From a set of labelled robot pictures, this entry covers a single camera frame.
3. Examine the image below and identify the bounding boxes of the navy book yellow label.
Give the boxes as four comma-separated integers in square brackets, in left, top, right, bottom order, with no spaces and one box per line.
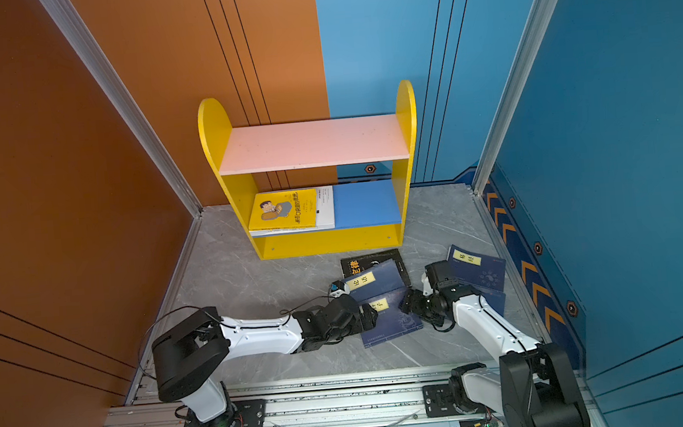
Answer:
[361,288,424,349]

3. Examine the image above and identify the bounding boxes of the white La Dame book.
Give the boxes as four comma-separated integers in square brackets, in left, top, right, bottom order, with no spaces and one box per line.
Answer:
[249,186,336,238]

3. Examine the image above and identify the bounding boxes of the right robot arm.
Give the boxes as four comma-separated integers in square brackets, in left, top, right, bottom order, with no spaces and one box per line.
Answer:
[401,261,592,427]

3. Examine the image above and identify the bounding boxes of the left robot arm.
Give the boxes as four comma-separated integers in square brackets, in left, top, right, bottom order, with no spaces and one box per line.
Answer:
[152,295,379,424]

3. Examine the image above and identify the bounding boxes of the black book orange title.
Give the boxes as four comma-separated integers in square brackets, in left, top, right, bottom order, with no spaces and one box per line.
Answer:
[339,249,411,287]

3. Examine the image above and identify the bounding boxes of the yellow pink blue bookshelf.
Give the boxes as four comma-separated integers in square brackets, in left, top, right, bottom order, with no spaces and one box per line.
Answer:
[197,80,418,261]

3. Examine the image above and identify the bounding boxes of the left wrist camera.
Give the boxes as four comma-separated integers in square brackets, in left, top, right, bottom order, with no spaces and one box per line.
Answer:
[328,280,350,299]

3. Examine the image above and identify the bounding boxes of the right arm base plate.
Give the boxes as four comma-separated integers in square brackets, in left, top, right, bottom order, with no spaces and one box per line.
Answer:
[421,384,471,419]

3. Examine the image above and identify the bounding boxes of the aluminium frame rail front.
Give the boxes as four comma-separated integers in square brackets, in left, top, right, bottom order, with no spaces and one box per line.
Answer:
[103,365,507,427]

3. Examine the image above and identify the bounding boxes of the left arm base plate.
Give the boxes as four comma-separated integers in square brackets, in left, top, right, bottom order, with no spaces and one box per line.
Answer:
[175,399,266,427]

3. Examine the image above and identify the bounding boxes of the left aluminium corner post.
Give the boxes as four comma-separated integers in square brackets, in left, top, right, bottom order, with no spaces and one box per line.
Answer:
[39,0,203,219]

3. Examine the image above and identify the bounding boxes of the aluminium corner post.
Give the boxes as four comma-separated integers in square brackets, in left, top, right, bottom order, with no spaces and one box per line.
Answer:
[471,0,559,197]
[39,0,203,219]

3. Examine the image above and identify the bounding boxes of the right aluminium corner post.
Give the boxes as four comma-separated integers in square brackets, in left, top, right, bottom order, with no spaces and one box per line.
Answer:
[471,0,559,197]

